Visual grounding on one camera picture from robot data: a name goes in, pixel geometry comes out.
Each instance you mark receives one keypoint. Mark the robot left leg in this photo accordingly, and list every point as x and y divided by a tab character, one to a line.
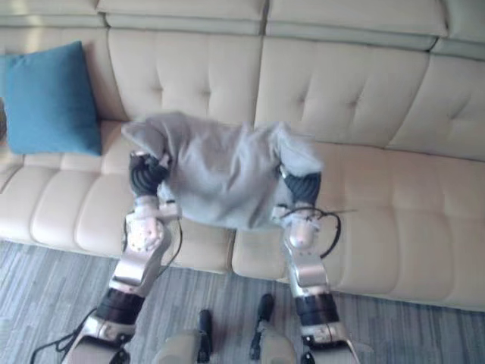
182	347

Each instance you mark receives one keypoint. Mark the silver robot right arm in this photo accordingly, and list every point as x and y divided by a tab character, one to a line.
307	261

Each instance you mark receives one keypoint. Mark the robot leg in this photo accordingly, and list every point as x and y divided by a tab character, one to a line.
271	341
182	347

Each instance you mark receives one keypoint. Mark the beige tufted leather sofa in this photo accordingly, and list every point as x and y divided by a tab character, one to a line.
379	212

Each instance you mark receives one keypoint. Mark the teal blue square cushion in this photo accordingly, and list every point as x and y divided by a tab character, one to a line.
49	102

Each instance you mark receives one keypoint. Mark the robot right leg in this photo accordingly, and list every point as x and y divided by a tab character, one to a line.
271	341

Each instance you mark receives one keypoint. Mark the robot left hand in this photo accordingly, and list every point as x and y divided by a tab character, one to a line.
144	180

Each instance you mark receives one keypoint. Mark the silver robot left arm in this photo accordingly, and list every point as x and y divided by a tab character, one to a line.
140	242

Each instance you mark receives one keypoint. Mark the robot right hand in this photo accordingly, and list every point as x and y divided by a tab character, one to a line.
303	189

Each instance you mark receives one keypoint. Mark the light grey square cushion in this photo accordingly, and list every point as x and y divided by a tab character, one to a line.
223	174

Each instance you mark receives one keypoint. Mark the dark brown object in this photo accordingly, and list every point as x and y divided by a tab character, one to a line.
2	125

